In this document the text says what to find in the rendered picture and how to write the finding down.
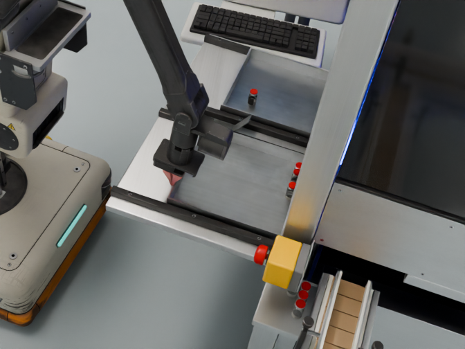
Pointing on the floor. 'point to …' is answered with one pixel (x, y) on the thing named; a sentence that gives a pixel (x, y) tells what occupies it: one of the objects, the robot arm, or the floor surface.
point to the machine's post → (333, 123)
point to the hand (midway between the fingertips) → (173, 181)
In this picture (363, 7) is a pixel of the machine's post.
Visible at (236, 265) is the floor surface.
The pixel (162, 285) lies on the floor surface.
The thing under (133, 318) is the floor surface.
